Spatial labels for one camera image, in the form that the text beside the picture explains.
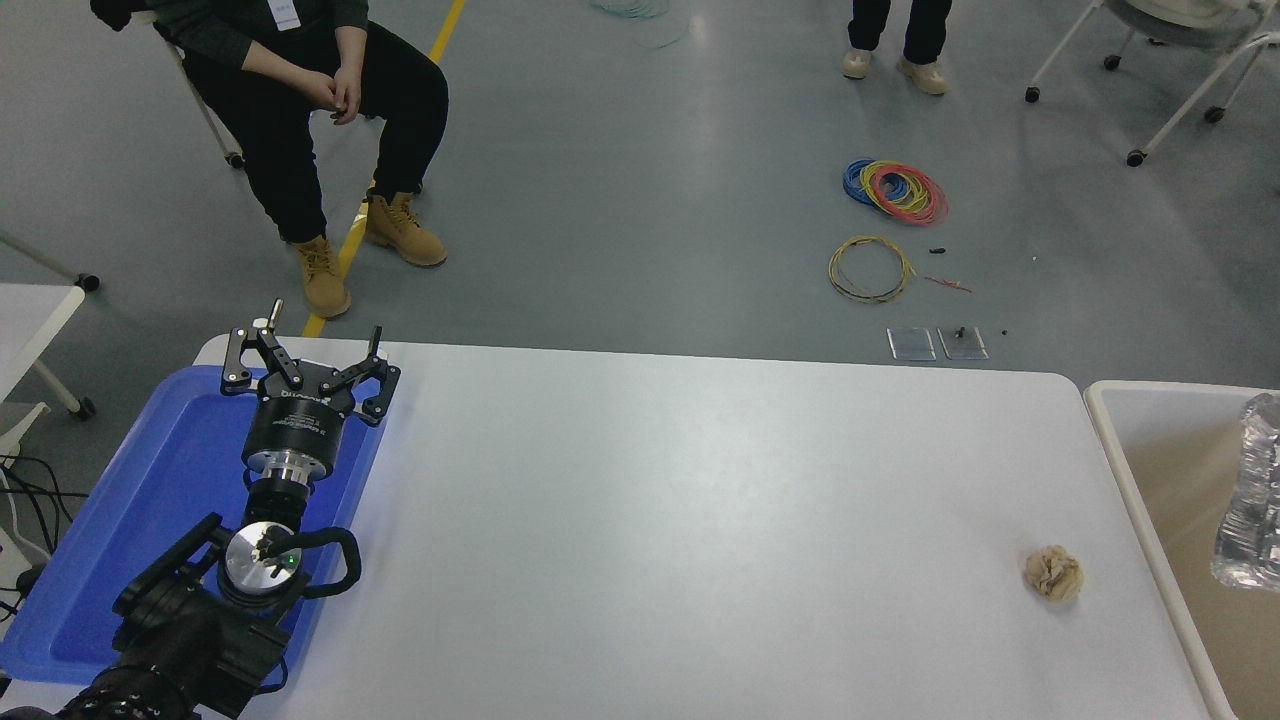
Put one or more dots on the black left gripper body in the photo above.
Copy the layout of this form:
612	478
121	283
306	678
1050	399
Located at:
298	425

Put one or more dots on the silver foil tray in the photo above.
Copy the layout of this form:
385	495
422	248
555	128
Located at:
1252	510

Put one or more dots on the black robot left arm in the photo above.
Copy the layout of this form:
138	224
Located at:
180	640

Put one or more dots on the clear square plate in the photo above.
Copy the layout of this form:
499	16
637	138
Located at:
911	344
962	345

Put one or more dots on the seated person's right hand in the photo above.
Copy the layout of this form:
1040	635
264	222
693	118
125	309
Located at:
318	92

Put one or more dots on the seated person's left hand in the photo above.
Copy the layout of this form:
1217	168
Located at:
350	95

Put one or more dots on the blue plastic tray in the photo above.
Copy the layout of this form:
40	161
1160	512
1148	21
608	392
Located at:
160	490

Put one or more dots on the seated person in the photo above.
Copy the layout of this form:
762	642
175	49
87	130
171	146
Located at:
290	150

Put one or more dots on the grey furniture leg with caster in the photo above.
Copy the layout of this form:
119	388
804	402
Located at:
50	262

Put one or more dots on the white side table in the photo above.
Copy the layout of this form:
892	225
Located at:
30	320

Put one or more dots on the white wheeled chair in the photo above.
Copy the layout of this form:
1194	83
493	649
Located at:
205	110

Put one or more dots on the standing person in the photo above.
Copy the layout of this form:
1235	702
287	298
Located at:
925	35

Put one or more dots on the crumpled tan paper ball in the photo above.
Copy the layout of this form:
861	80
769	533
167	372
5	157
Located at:
1053	574

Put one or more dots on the large pale bin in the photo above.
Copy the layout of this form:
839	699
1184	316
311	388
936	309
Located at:
1170	480

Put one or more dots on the white frame chair with casters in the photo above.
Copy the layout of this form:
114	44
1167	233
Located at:
1180	15

